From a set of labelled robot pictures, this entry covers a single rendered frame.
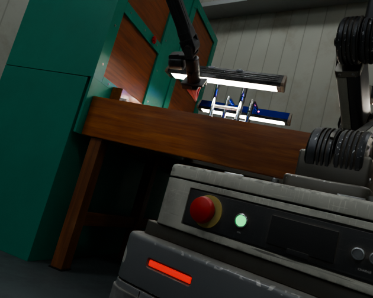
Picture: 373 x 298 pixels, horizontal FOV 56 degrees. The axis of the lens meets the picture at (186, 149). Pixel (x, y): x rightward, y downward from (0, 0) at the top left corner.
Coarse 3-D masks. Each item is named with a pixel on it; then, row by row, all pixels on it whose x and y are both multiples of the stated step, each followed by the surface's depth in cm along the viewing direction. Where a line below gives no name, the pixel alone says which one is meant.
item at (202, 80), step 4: (188, 72) 146; (192, 72) 145; (196, 72) 146; (188, 76) 147; (192, 76) 146; (196, 76) 147; (184, 80) 152; (188, 80) 149; (192, 80) 148; (196, 80) 148; (200, 80) 150; (204, 80) 150; (184, 84) 150; (188, 84) 149; (192, 84) 148; (196, 84) 148; (200, 84) 148
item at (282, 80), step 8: (168, 72) 184; (176, 72) 182; (184, 72) 180; (200, 72) 177; (208, 72) 176; (216, 72) 176; (224, 72) 174; (232, 72) 174; (240, 72) 172; (248, 72) 172; (256, 72) 171; (232, 80) 171; (240, 80) 169; (248, 80) 168; (256, 80) 166; (264, 80) 165; (272, 80) 164; (280, 80) 164; (280, 88) 165
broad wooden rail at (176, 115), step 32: (96, 96) 159; (96, 128) 155; (128, 128) 149; (160, 128) 144; (192, 128) 140; (224, 128) 135; (256, 128) 131; (192, 160) 141; (224, 160) 132; (256, 160) 128; (288, 160) 125
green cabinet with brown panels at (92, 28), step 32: (32, 0) 182; (64, 0) 174; (96, 0) 167; (128, 0) 172; (160, 0) 200; (192, 0) 238; (32, 32) 176; (64, 32) 169; (96, 32) 163; (128, 32) 177; (160, 32) 207; (32, 64) 171; (64, 64) 164; (96, 64) 158; (128, 64) 183; (160, 64) 212; (160, 96) 222
